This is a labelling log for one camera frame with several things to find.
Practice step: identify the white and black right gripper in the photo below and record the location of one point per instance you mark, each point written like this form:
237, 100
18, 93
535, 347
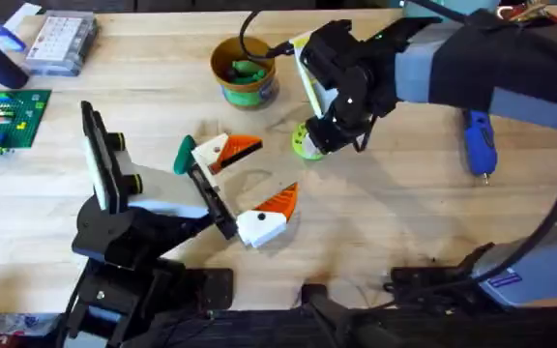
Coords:
356, 82

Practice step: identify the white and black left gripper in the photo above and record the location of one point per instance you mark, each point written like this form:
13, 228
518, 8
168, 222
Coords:
162, 191

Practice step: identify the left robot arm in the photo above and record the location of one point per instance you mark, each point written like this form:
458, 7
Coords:
114, 237

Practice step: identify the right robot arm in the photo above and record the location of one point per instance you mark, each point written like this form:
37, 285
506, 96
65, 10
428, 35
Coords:
501, 63

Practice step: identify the dark green toy vegetable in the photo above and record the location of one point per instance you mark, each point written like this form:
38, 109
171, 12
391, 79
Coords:
184, 154

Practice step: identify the blue electric screwdriver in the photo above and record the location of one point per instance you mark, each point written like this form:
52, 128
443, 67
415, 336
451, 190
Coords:
479, 145

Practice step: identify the green disc with holes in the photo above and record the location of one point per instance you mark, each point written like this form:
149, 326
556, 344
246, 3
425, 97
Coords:
299, 145

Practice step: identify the right wrist upright flat plate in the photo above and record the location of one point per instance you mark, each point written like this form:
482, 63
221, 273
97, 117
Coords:
314, 92

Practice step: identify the wrist upright flat plate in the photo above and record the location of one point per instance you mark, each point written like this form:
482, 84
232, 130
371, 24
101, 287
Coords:
97, 154
314, 92

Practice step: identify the brown tub with green toys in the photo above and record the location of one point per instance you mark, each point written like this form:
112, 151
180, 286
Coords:
245, 72

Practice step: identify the left wrist upright flat plate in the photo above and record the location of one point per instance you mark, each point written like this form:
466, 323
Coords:
97, 154

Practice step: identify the teal box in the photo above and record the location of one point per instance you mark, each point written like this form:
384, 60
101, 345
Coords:
452, 7

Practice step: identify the clear plastic parts box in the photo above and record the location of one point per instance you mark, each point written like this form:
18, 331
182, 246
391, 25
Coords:
61, 43

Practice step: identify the green board with toy blocks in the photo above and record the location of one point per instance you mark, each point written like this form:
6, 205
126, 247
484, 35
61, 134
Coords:
8, 118

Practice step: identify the heap of red tools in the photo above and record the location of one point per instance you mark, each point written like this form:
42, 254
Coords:
532, 10

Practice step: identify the red and white bag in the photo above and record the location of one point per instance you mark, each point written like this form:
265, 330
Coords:
8, 331

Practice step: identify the white paper sheet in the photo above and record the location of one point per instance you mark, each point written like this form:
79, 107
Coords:
24, 14

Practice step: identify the black rail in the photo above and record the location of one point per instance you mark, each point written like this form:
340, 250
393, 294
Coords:
259, 333

